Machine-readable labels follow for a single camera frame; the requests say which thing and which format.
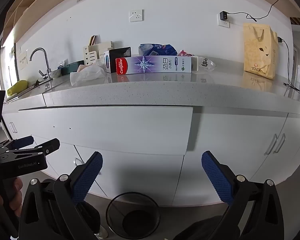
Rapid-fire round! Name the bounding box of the translucent plastic bag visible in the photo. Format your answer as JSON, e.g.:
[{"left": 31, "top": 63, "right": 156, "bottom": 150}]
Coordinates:
[{"left": 70, "top": 64, "right": 106, "bottom": 86}]

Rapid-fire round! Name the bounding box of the paper wall notice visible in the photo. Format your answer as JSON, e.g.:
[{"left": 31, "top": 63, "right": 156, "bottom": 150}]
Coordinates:
[{"left": 18, "top": 51, "right": 28, "bottom": 71}]

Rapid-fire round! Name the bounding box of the clear wrapper with black print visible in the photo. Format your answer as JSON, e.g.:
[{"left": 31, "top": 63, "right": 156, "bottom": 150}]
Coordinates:
[{"left": 199, "top": 57, "right": 218, "bottom": 72}]

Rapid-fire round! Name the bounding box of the white base cabinet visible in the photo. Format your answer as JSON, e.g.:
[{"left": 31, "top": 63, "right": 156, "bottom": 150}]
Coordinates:
[{"left": 1, "top": 105, "right": 300, "bottom": 207}]

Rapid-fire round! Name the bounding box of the person's left white shoe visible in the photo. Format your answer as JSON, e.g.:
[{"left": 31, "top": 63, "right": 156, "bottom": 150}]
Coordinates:
[{"left": 94, "top": 227, "right": 109, "bottom": 239}]

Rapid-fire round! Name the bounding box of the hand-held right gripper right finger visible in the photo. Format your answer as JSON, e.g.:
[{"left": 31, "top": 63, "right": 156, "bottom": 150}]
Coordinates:
[{"left": 201, "top": 151, "right": 285, "bottom": 240}]

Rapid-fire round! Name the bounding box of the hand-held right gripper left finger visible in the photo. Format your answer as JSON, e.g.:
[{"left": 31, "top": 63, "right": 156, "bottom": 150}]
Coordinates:
[{"left": 19, "top": 151, "right": 103, "bottom": 240}]

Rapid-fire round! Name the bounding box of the white box with blue print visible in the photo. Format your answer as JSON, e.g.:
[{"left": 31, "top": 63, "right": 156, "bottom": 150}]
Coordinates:
[{"left": 103, "top": 50, "right": 111, "bottom": 73}]

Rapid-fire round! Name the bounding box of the white wall socket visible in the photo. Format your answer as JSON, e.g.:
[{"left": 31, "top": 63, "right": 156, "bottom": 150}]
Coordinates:
[
  {"left": 218, "top": 12, "right": 230, "bottom": 28},
  {"left": 129, "top": 9, "right": 144, "bottom": 22}
]

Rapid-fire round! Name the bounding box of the green tray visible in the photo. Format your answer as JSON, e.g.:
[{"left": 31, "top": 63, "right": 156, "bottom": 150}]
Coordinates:
[{"left": 61, "top": 61, "right": 84, "bottom": 76}]

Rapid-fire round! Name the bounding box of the blue snack bag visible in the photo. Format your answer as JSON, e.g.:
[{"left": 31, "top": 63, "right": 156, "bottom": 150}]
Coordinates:
[{"left": 138, "top": 43, "right": 178, "bottom": 56}]

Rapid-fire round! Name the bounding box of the yellow sponge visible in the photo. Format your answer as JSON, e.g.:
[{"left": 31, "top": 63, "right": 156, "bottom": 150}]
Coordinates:
[{"left": 7, "top": 80, "right": 28, "bottom": 98}]

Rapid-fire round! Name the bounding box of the black mesh trash bin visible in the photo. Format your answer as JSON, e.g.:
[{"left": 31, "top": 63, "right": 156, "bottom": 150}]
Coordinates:
[{"left": 105, "top": 192, "right": 160, "bottom": 239}]

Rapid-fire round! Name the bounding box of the purple toothpaste box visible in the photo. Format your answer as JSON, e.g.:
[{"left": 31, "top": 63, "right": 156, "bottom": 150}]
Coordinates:
[{"left": 115, "top": 56, "right": 192, "bottom": 75}]

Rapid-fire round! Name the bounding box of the beige utensil holder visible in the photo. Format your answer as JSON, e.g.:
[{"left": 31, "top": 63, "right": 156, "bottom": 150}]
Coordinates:
[{"left": 83, "top": 41, "right": 113, "bottom": 67}]

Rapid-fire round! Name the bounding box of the yellow paper bag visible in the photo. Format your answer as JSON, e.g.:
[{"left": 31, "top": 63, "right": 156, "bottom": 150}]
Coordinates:
[{"left": 243, "top": 22, "right": 278, "bottom": 80}]

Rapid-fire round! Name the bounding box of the red print clear wrapper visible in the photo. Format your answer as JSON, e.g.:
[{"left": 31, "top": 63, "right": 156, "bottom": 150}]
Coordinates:
[{"left": 177, "top": 49, "right": 196, "bottom": 57}]

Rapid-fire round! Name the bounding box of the black box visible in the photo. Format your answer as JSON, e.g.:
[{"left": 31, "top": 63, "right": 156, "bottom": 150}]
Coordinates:
[{"left": 108, "top": 47, "right": 132, "bottom": 73}]

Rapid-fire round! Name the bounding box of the steel faucet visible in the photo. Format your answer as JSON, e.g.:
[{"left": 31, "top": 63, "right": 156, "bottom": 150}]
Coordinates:
[{"left": 29, "top": 48, "right": 53, "bottom": 81}]

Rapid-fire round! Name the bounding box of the person's left hand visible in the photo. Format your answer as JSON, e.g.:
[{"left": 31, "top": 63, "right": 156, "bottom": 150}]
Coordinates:
[{"left": 0, "top": 177, "right": 23, "bottom": 217}]

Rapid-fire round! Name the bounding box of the black cable with plug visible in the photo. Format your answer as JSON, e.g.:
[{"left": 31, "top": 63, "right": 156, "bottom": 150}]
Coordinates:
[{"left": 277, "top": 36, "right": 300, "bottom": 94}]

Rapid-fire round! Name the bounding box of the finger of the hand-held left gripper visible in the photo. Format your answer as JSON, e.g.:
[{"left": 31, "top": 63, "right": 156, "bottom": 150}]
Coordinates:
[
  {"left": 0, "top": 135, "right": 35, "bottom": 153},
  {"left": 0, "top": 138, "right": 60, "bottom": 161}
]

